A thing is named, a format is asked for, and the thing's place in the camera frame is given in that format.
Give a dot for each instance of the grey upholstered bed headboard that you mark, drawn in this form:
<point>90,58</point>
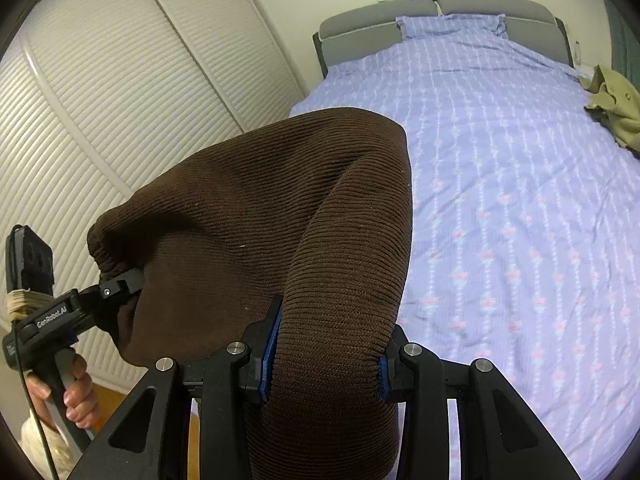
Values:
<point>360,25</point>

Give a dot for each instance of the purple patterned bedspread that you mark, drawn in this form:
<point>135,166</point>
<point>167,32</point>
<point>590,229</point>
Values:
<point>500,185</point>

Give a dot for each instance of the white louvred wardrobe door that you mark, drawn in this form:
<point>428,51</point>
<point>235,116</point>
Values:
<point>90,135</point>
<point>220,35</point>

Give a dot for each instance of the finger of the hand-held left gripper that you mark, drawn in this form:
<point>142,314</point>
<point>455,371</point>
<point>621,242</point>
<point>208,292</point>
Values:
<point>117,287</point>

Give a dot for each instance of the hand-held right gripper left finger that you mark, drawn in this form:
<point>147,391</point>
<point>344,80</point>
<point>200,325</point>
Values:
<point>270,355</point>

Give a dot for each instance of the green garment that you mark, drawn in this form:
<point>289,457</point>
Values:
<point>617,100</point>

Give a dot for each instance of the green curtain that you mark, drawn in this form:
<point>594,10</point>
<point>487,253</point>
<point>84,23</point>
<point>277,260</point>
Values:
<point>625,35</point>

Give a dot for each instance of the person's left forearm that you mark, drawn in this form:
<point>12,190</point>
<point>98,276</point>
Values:
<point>55,452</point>

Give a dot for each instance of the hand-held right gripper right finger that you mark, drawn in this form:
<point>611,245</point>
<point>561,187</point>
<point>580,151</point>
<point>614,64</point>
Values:
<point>386,380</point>

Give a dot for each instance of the brown pants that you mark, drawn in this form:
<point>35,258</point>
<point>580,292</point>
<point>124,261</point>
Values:
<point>280,210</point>

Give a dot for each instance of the clear bottle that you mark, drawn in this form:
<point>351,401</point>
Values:
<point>578,52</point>

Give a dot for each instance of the purple patterned pillow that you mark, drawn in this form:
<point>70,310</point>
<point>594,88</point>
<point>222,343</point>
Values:
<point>450,26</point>

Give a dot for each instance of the person's left hand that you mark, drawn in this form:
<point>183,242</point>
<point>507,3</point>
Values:
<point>82,400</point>

